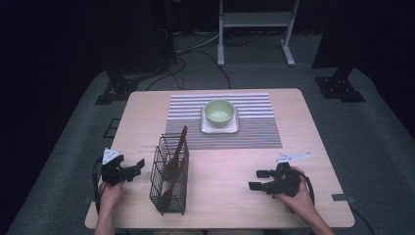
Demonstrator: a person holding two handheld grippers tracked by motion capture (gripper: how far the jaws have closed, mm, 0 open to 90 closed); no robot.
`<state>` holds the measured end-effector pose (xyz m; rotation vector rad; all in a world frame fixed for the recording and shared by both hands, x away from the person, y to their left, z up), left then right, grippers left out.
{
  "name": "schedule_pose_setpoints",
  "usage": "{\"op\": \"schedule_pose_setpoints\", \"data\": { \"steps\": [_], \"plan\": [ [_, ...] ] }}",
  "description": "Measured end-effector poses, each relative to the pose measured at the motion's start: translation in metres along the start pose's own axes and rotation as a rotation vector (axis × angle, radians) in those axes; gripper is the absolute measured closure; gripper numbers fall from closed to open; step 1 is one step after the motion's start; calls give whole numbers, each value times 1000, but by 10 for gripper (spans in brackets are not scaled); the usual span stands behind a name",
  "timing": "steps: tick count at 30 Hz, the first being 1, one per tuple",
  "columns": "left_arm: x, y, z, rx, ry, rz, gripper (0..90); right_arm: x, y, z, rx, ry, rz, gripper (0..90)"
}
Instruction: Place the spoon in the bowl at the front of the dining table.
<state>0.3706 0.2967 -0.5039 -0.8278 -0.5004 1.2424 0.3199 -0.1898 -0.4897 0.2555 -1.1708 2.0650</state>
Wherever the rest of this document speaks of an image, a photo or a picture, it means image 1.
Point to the white square plate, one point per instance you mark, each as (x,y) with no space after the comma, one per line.
(205,129)

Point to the green bowl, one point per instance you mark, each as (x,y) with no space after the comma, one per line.
(219,114)

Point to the person's right hand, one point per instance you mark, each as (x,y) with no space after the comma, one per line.
(303,199)

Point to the grey tape strip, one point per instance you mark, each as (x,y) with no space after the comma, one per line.
(341,197)

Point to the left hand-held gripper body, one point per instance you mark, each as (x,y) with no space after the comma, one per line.
(112,171)

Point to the black floor frame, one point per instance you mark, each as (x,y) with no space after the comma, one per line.
(111,133)

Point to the striped placemat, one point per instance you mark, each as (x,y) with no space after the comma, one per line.
(254,130)

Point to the white metal stand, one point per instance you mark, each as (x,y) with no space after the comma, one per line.
(256,19)

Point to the person's left hand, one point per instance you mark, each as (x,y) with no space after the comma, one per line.
(111,197)

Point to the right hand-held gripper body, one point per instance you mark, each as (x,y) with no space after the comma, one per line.
(285,181)

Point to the black stand base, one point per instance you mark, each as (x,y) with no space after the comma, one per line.
(339,88)
(119,88)

